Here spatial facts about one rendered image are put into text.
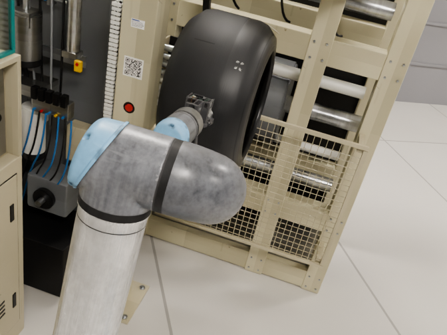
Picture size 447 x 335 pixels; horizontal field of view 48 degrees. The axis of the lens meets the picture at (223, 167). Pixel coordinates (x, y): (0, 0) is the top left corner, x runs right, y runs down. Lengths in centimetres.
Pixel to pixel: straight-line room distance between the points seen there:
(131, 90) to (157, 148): 119
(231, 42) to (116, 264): 101
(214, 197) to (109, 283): 22
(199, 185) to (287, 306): 210
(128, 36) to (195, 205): 119
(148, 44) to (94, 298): 115
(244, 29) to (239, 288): 153
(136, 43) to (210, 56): 33
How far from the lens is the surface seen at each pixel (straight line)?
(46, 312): 255
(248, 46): 165
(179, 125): 124
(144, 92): 189
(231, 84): 159
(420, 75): 616
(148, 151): 72
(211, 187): 73
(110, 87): 195
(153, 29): 181
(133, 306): 257
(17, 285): 225
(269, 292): 281
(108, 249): 79
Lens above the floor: 189
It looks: 30 degrees down
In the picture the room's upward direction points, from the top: 13 degrees clockwise
